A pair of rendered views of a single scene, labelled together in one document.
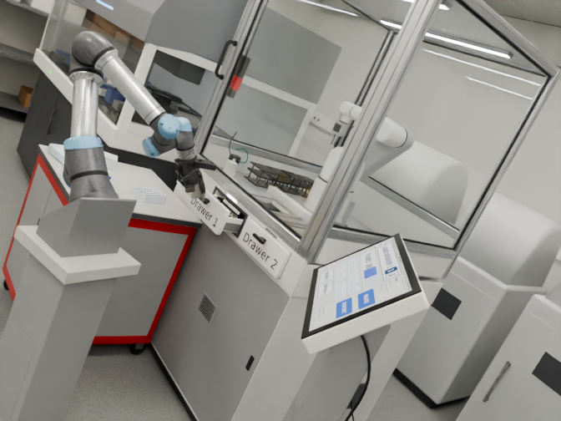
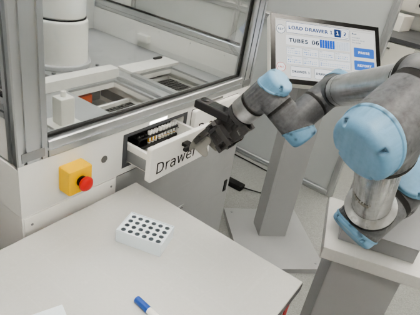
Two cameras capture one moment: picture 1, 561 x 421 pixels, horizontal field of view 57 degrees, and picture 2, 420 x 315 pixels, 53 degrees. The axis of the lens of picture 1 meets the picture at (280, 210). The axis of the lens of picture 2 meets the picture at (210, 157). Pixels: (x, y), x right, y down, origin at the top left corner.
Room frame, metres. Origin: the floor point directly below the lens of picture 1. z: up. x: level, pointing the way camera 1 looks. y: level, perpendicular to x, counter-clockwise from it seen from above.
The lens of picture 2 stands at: (2.30, 1.40, 1.49)
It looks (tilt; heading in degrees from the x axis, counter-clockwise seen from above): 29 degrees down; 255
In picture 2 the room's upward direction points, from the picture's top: 10 degrees clockwise
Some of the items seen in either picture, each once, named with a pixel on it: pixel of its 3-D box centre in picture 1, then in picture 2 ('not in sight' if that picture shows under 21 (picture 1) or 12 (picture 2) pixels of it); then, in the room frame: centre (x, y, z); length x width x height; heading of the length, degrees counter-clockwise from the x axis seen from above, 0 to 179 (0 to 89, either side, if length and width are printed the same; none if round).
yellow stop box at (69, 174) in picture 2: not in sight; (76, 177); (2.38, 0.46, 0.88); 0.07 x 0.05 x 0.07; 43
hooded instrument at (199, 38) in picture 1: (151, 108); not in sight; (3.66, 1.14, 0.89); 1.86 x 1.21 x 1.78; 43
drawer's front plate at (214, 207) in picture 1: (207, 207); (180, 150); (2.09, 0.29, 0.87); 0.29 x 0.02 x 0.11; 43
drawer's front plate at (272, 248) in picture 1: (262, 246); (215, 115); (1.92, 0.00, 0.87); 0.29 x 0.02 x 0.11; 43
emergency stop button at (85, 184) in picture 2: not in sight; (84, 182); (2.36, 0.48, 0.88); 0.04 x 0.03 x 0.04; 43
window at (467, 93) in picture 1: (449, 144); not in sight; (2.10, -0.50, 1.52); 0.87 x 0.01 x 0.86; 133
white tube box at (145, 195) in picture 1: (149, 195); (145, 233); (2.20, 0.56, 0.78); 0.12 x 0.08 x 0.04; 151
